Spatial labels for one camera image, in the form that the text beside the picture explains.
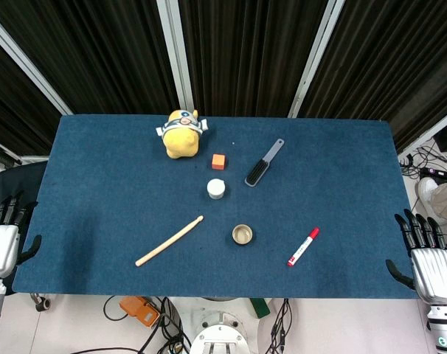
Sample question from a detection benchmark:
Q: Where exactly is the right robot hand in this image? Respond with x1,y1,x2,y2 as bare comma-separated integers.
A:
385,209,447,306

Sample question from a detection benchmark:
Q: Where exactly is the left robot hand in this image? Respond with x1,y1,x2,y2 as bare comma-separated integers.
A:
0,190,43,280

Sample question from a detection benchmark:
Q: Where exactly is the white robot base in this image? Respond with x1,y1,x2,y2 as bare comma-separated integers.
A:
179,297,273,354

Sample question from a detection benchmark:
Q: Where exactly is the red and white marker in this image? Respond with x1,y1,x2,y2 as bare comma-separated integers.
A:
286,227,321,268

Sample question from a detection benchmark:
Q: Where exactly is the table caster wheel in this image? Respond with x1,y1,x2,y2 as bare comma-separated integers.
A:
30,292,52,313

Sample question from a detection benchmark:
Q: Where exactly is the white sneaker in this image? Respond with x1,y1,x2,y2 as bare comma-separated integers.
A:
417,177,447,226

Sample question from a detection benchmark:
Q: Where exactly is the black power strip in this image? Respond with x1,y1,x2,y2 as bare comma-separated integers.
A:
419,167,447,181

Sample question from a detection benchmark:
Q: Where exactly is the blue felt table mat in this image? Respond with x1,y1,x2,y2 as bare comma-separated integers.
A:
11,114,420,299

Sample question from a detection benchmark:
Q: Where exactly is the orange control box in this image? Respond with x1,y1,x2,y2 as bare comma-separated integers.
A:
119,296,161,329

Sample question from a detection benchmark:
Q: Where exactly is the wooden drumstick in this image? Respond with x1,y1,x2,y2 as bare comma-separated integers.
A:
135,215,205,268

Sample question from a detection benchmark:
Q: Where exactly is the green block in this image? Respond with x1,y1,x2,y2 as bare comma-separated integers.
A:
249,297,271,319

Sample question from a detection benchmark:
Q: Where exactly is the gold round tin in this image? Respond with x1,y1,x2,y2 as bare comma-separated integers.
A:
232,223,256,246

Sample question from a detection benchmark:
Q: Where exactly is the grey black hair brush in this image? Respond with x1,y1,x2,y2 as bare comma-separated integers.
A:
244,138,285,187

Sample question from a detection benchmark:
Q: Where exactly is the yellow plush toy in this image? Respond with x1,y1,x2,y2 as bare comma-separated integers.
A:
156,108,209,160

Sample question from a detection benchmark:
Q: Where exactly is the white round jar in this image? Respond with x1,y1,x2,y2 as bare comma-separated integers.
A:
207,178,226,201

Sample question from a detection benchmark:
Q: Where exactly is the black cable bundle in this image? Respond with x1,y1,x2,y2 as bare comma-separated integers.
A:
264,297,292,354

